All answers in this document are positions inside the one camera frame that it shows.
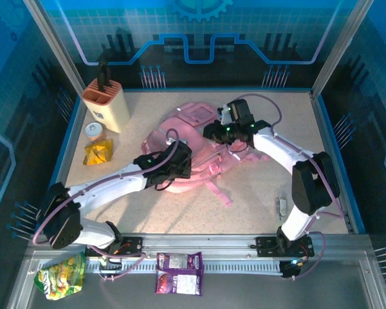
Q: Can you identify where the pink student backpack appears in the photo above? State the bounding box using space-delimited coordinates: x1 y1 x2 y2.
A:
140 102 271 207

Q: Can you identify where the small white silver item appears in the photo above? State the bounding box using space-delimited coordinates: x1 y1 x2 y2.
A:
274 195 288 221

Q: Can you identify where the yellow snack bag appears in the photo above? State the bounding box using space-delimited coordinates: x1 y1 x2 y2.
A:
82 138 114 166

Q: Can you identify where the green snack bag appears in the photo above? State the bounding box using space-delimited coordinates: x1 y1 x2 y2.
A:
33 252 86 301

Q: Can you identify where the aluminium front beam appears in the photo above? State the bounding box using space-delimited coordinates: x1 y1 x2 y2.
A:
28 233 372 258

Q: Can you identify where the beige knife block orange top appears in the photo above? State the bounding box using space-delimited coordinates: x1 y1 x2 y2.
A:
81 79 132 135

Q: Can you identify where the small can white lid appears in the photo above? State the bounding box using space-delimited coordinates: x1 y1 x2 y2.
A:
84 122 107 142

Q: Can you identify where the purple snack packet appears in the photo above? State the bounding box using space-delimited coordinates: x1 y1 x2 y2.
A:
154 252 204 296

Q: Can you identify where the small black controller box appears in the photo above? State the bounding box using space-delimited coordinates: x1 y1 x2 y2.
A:
280 257 306 279

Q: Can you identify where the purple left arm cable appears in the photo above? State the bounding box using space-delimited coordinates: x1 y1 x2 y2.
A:
32 128 180 283

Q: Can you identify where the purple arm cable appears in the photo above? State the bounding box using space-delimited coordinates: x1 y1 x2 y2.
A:
32 128 180 283
236 93 347 281

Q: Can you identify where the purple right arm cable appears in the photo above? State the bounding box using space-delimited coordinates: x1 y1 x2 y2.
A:
236 93 347 281

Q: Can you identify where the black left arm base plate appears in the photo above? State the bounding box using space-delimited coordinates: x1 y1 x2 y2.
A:
84 236 143 258

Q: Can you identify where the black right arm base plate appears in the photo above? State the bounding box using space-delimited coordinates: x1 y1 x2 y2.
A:
255 236 315 258

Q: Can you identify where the black knife handle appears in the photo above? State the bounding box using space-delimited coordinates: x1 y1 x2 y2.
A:
96 61 113 93

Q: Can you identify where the slotted grey cable duct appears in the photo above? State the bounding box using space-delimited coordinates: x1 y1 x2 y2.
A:
85 256 284 275

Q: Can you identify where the aluminium frame post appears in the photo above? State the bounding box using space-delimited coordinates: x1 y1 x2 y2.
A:
23 0 86 94
310 0 376 99

